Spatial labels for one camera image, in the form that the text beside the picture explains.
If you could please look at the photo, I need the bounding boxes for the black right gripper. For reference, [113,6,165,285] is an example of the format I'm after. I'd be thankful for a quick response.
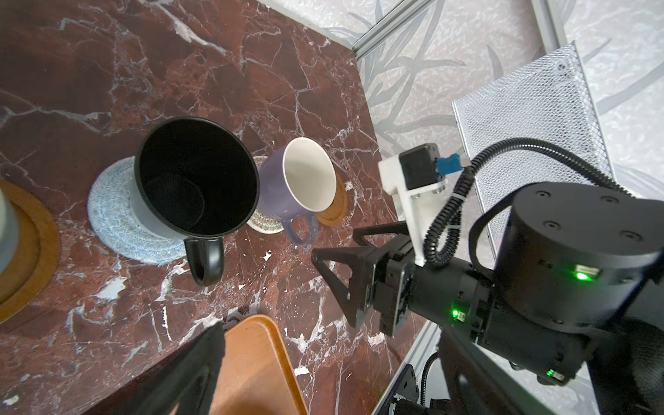
[311,221,491,337]

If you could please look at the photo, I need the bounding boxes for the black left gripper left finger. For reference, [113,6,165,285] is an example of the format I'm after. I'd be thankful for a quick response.
[87,323,226,414]

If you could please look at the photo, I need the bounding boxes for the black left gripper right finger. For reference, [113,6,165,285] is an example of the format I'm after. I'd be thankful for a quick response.
[437,329,552,414]

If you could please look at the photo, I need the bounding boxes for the white mug purple handle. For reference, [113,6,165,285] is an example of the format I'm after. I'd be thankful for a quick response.
[258,138,336,246]

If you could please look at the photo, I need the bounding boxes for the black mug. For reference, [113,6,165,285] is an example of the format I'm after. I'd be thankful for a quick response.
[130,117,260,286]

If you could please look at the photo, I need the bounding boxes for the light blue mug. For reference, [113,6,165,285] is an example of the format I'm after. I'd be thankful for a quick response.
[0,190,20,273]

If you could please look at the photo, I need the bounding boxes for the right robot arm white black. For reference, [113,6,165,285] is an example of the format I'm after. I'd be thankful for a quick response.
[311,183,663,414]

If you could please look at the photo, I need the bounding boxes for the light wooden round coaster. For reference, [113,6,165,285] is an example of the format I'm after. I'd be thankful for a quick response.
[316,173,348,227]

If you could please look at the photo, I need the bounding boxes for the multicolour woven coaster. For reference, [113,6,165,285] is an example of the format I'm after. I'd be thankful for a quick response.
[247,155,284,234]

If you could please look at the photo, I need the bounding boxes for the grey-blue woven coaster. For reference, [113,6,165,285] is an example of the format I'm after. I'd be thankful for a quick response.
[87,157,186,266]

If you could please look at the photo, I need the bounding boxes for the dark wooden round coaster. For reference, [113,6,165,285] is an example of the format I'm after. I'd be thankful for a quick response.
[1,180,62,322]

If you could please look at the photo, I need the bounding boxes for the orange-brown serving tray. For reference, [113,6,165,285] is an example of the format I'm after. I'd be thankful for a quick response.
[210,315,308,414]

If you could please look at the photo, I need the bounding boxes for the aluminium front rail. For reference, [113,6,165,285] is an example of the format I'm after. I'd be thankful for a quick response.
[373,322,440,414]

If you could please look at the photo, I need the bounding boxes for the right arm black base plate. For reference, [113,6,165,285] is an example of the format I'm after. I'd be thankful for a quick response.
[376,364,420,415]

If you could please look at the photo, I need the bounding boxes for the white wire mesh basket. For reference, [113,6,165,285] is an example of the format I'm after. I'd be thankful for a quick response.
[450,40,618,255]

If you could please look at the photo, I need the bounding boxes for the aluminium cage frame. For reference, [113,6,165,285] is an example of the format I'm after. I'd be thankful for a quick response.
[352,0,569,61]

